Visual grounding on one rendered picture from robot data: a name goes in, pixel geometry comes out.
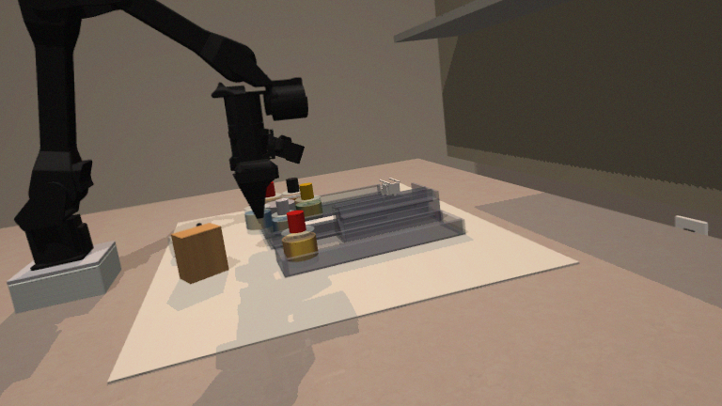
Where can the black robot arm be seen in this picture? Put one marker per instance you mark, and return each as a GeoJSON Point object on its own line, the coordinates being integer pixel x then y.
{"type": "Point", "coordinates": [60, 179]}

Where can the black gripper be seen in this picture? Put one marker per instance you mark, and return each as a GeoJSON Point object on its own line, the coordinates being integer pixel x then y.
{"type": "Point", "coordinates": [253, 171]}

